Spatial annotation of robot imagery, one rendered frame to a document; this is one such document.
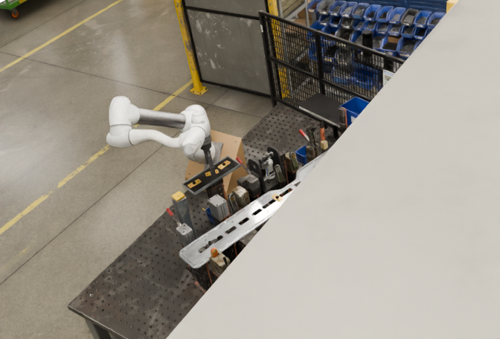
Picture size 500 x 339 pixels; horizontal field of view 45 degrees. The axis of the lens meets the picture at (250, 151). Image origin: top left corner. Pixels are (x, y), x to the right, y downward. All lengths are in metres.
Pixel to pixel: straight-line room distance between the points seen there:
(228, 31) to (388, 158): 6.17
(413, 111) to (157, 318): 3.58
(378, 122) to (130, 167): 5.98
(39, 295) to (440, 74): 5.08
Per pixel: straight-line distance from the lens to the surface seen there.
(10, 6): 10.48
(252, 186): 3.86
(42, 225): 5.85
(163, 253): 4.08
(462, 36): 0.21
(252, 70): 6.40
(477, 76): 0.19
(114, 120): 3.88
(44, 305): 5.12
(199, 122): 3.57
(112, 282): 4.03
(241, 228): 3.66
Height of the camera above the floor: 3.49
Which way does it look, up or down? 36 degrees down
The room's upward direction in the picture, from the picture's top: 11 degrees counter-clockwise
